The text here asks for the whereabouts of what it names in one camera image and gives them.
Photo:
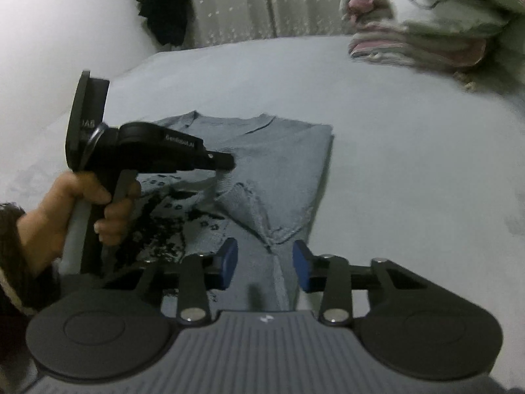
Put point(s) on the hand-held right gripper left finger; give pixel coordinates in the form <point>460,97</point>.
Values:
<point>227,262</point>

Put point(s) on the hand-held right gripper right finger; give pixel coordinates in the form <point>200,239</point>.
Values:
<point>303,264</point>

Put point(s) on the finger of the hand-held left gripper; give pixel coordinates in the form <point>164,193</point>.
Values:
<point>223,162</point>

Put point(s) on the grey knit sweater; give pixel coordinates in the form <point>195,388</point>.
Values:
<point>279,164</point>

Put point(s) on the dark hanging clothes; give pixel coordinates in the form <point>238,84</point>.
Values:
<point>162,4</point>

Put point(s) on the person's left hand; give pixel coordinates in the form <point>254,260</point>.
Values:
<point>49,221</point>

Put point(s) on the light grey bed sheet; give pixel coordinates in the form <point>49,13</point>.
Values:
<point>410,172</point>

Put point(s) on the grey star-print curtain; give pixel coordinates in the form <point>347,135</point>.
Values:
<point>225,4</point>
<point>307,0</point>

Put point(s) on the folded pink grey quilt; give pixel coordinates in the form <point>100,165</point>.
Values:
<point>410,47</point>

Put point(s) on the grey quilted bedcover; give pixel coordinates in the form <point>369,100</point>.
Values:
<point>517,57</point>

